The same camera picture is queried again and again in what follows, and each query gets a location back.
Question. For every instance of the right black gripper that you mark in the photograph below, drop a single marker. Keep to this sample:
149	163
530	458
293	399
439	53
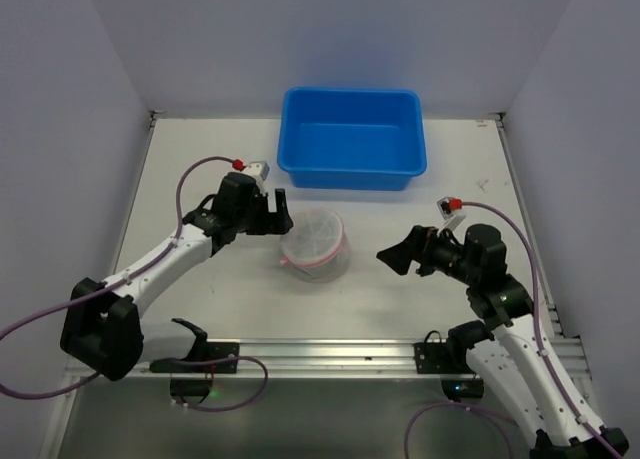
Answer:
420	252

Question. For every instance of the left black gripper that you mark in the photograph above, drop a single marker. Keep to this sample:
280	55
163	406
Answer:
267	221

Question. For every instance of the white mesh laundry bag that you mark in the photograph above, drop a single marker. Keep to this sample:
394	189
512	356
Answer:
316	249

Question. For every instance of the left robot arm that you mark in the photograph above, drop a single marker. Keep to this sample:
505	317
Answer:
103	326

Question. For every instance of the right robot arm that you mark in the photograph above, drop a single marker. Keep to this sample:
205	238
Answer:
506	345

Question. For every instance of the blue plastic tub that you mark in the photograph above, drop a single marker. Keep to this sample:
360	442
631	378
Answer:
352	139

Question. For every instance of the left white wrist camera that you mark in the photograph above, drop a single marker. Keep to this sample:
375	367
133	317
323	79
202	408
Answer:
258	170

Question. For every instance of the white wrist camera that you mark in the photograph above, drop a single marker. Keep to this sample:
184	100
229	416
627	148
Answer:
452	212
258	170

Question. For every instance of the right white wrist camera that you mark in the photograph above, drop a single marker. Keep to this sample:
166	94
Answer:
452	212

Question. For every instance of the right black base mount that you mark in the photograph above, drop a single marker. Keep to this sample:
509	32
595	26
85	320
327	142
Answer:
458	382

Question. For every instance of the aluminium mounting rail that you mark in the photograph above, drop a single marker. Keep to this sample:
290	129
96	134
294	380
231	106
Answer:
334	358

